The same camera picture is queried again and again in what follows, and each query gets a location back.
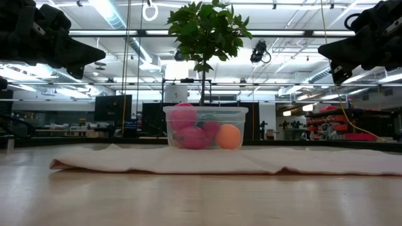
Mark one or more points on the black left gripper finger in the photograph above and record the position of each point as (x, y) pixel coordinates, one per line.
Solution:
(78, 53)

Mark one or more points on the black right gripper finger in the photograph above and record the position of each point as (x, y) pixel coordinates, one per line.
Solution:
(344, 53)

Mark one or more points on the pink round toy vegetable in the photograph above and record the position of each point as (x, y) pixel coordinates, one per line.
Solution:
(182, 117)

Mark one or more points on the pink oval toy vegetable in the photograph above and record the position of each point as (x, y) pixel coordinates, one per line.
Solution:
(192, 138)

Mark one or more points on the orange toy fruit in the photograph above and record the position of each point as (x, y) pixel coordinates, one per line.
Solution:
(228, 136)

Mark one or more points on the green toy watermelon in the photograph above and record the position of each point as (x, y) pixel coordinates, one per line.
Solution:
(208, 118)

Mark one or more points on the red toy strawberry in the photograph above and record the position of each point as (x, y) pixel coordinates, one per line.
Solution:
(212, 129)

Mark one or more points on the clear plastic tupperware container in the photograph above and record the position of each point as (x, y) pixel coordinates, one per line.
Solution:
(235, 113)

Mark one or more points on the black monitor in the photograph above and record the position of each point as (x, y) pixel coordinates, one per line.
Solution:
(113, 108)

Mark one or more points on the storage rack with bins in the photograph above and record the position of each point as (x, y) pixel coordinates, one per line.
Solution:
(333, 119)

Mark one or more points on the cluttered workbench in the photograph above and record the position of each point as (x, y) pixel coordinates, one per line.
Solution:
(63, 128)

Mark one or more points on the red plastic bin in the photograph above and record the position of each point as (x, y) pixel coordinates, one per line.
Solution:
(361, 137)

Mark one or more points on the black round spotlight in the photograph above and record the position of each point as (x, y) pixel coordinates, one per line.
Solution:
(179, 56)

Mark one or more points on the white cylinder device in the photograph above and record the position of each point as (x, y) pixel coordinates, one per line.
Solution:
(176, 94)

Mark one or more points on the beige cloth mat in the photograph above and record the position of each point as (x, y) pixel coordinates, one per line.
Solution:
(125, 160)

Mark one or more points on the green leafy potted tree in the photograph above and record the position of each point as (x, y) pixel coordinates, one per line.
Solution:
(204, 28)

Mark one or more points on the silver ventilation duct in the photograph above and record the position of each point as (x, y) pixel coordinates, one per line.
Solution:
(116, 19)

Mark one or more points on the black overhead camera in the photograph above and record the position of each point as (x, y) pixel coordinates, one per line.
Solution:
(259, 51)

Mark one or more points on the black gantry frame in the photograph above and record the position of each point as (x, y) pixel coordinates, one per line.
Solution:
(186, 80)

